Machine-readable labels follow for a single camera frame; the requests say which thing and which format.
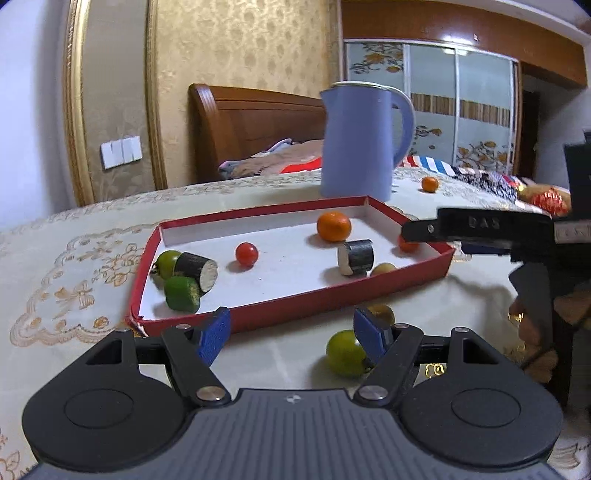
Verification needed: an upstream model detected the tan longan fruit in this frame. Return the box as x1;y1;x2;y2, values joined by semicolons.
368;304;396;325

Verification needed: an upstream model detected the green tomato with stem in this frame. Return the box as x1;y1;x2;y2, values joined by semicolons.
325;330;374;378

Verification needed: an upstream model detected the green cube fruit piece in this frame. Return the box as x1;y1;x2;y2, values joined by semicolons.
164;276;200;313

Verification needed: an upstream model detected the pale-topped dark cylinder piece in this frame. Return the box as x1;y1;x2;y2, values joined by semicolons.
173;252;218;294

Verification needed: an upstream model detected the small tan longan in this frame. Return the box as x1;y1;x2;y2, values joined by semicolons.
370;262;397;277

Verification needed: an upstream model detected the small red cherry tomato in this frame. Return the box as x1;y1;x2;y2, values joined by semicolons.
398;235;422;254

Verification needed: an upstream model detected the orange mandarin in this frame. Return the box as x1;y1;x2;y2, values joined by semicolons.
317;211;352;243

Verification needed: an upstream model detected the person's hand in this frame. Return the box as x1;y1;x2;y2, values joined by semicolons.
508;290;590;384

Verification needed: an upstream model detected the small orange kumquat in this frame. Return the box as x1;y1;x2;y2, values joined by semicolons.
421;176;440;193

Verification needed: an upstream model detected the red cardboard tray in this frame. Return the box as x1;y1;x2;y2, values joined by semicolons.
127;197;455;335

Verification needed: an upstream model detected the blue electric kettle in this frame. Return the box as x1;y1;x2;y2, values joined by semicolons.
321;81;416;202

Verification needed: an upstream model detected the floral sliding wardrobe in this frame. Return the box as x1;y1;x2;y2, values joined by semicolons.
341;1;587;177

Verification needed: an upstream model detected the pink bed quilt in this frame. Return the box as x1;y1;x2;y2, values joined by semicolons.
218;138;324;180

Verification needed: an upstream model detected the wooden bed headboard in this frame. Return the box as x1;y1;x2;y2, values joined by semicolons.
188;83;325;183

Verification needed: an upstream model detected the white wall switch panel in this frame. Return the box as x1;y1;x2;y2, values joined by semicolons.
100;136;143;170

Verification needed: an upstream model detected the gold wall moulding frame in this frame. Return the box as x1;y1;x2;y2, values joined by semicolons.
62;1;167;206

